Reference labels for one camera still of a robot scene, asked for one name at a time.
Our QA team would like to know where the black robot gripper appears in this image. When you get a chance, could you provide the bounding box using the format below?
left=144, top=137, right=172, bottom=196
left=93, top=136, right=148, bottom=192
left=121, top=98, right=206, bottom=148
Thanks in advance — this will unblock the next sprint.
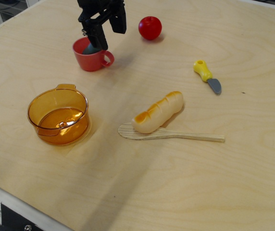
left=78, top=0, right=126, bottom=50

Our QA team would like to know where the red plastic cup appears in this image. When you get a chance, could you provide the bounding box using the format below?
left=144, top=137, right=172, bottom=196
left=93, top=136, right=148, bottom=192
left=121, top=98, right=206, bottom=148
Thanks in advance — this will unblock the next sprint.
left=73, top=37, right=114, bottom=72

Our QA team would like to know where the red toy apple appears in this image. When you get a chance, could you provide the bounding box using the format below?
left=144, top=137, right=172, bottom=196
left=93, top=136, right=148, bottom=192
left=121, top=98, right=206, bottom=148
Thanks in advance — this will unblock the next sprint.
left=138, top=16, right=162, bottom=40

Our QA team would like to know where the orange transparent plastic pot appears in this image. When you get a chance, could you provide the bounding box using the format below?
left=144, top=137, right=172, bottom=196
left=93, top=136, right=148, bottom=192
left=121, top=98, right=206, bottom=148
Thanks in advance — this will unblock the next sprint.
left=27, top=84, right=90, bottom=145

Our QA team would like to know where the toy bread loaf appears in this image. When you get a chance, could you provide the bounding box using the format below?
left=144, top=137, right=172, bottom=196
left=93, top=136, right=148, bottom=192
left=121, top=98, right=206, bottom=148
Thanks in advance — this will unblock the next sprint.
left=131, top=91, right=184, bottom=134

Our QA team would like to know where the wooden spatula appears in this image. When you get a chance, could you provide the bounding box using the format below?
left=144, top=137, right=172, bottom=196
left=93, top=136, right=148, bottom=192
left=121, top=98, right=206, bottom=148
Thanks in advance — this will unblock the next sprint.
left=118, top=123, right=225, bottom=142

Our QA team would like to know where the yellow handled toy knife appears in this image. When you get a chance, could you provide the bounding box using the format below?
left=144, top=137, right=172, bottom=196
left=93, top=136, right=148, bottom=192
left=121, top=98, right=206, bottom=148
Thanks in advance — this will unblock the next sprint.
left=193, top=60, right=222, bottom=95

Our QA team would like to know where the aluminium table frame rail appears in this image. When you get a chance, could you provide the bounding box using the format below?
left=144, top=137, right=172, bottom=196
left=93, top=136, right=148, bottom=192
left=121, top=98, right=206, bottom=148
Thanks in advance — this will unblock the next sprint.
left=0, top=188, right=71, bottom=231

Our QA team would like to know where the black corner bracket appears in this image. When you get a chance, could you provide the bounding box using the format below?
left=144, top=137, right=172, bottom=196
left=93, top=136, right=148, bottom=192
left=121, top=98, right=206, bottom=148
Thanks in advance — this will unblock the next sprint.
left=1, top=204, right=43, bottom=231

